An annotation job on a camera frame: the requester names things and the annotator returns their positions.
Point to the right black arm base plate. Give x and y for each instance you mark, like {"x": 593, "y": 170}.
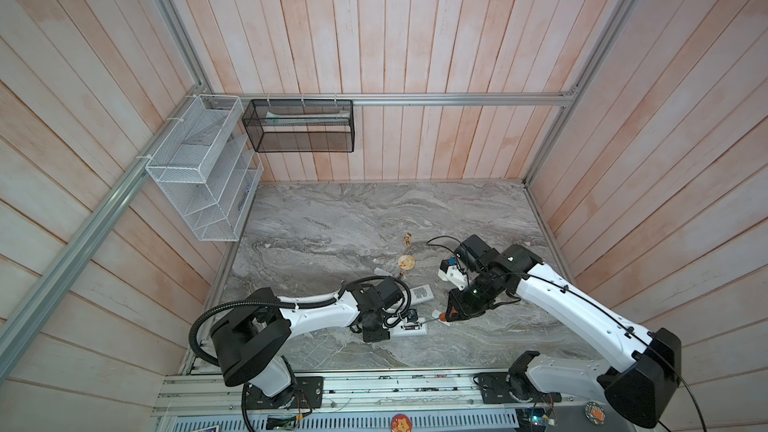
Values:
{"x": 504, "y": 388}

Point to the white remote control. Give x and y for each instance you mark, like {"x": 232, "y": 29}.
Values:
{"x": 421, "y": 294}
{"x": 401, "y": 331}

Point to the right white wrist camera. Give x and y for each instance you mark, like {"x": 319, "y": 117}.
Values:
{"x": 450, "y": 271}

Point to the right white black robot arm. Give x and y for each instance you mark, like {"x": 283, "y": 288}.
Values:
{"x": 638, "y": 371}

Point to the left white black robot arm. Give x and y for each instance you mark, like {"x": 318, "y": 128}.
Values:
{"x": 244, "y": 338}

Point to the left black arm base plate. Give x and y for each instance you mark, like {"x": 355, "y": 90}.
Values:
{"x": 306, "y": 393}

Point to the round badge sticker on right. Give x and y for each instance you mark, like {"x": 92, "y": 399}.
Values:
{"x": 595, "y": 413}

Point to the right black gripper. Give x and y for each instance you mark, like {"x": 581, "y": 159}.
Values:
{"x": 458, "y": 307}

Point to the black wire mesh basket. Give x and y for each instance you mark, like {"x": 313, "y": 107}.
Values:
{"x": 300, "y": 125}

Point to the horizontal aluminium wall rail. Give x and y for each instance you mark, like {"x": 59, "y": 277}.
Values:
{"x": 558, "y": 99}

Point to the white wire mesh shelf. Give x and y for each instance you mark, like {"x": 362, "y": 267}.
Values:
{"x": 205, "y": 169}

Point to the red round sticker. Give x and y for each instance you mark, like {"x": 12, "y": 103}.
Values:
{"x": 401, "y": 423}

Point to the round wooden coaster sticker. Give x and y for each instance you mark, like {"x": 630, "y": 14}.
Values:
{"x": 406, "y": 262}

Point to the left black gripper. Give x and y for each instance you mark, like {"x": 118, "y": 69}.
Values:
{"x": 376, "y": 336}

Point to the aluminium front rail frame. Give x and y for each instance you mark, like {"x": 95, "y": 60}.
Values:
{"x": 434, "y": 400}

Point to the orange handled screwdriver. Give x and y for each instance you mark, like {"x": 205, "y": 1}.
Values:
{"x": 437, "y": 319}

